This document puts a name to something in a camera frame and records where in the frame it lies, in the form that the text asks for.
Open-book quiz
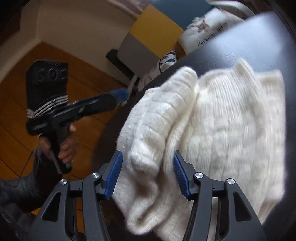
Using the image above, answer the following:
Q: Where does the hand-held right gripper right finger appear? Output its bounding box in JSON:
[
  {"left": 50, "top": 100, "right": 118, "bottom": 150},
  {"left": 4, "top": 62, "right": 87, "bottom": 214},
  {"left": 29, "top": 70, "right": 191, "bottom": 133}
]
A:
[{"left": 173, "top": 150, "right": 267, "bottom": 241}]

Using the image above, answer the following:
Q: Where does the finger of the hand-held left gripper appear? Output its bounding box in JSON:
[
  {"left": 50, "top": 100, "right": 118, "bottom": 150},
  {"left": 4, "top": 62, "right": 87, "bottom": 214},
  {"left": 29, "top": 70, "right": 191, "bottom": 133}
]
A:
[{"left": 67, "top": 89, "right": 130, "bottom": 117}]

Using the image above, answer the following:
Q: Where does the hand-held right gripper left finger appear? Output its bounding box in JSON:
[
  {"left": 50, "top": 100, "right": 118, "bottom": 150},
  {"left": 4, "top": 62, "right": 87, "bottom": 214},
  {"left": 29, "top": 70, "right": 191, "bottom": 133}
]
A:
[{"left": 30, "top": 150, "right": 123, "bottom": 241}]

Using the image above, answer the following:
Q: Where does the cream knit sweater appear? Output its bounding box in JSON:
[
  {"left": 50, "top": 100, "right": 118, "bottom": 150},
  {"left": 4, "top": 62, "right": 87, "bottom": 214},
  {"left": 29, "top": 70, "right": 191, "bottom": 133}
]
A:
[{"left": 112, "top": 58, "right": 286, "bottom": 241}]

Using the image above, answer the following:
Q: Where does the person's left hand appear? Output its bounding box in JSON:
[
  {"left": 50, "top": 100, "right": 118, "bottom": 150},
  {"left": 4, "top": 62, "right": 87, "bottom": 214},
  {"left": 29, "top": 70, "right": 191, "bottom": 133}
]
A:
[{"left": 38, "top": 125, "right": 77, "bottom": 163}]

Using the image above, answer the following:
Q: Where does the triangle pattern pillow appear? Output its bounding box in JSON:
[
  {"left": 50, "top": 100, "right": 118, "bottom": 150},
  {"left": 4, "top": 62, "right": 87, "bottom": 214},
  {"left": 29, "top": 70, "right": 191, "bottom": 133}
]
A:
[{"left": 138, "top": 49, "right": 179, "bottom": 92}]

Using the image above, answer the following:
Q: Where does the blue yellow grey sofa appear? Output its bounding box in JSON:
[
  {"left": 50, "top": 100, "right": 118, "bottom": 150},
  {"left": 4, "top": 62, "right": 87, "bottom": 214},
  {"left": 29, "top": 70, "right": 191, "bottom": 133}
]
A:
[{"left": 105, "top": 0, "right": 255, "bottom": 106}]

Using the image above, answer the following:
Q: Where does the grey deer print pillow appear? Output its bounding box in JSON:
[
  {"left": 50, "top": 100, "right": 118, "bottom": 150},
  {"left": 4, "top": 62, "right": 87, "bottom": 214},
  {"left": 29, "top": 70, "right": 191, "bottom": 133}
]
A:
[{"left": 178, "top": 6, "right": 246, "bottom": 55}]

